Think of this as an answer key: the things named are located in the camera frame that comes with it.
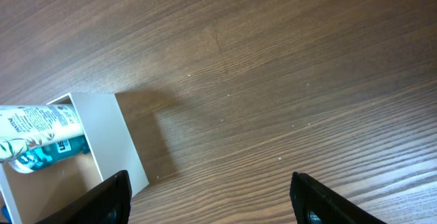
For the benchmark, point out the white cardboard box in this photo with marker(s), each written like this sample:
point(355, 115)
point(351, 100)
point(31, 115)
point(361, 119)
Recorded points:
point(32, 197)

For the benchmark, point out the white lotion tube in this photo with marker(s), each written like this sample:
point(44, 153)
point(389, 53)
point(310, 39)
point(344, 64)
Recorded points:
point(25, 128)

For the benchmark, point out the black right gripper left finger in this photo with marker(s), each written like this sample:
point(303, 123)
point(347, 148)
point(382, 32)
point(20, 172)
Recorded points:
point(109, 202)

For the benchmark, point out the blue mouthwash bottle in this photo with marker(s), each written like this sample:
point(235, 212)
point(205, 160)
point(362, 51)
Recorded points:
point(41, 158)

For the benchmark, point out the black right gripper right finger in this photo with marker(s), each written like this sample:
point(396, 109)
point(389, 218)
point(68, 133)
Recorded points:
point(314, 202)

